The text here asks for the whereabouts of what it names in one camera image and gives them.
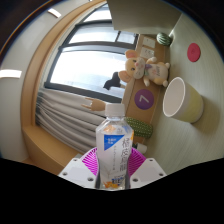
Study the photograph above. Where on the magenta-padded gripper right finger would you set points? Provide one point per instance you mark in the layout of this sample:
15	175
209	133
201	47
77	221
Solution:
150	173

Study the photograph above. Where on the small plant in white pot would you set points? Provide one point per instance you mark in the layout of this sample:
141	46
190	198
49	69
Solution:
141	148

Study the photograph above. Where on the round purple number sticker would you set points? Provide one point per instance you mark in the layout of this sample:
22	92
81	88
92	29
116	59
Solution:
144	99

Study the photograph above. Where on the white wall socket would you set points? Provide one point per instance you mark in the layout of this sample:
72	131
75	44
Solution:
147	53
149	42

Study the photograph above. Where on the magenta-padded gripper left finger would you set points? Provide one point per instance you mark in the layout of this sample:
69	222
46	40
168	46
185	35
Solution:
78	173

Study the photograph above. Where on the grey pleated curtain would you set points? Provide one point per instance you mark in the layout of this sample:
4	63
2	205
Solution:
63	116

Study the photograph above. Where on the tall green cactus ornament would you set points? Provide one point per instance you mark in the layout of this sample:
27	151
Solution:
141	127

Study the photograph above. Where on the dark-framed window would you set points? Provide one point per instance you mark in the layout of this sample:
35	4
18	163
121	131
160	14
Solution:
86	66

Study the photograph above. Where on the clear plastic drink bottle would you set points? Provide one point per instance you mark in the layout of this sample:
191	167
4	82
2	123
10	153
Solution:
114	150

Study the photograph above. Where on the grey-green desk divider panel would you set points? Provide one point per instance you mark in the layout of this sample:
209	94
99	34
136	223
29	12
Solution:
143	16

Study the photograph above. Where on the cream mouse plush toy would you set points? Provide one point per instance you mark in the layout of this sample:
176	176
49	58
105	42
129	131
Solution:
146	68

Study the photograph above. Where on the round green cactus ornament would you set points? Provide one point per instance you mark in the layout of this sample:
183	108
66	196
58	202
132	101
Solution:
164	39

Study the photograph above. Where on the pale yellow paper cup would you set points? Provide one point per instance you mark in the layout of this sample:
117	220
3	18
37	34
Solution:
188	103

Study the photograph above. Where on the flat round red coaster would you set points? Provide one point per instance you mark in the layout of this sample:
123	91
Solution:
194	52

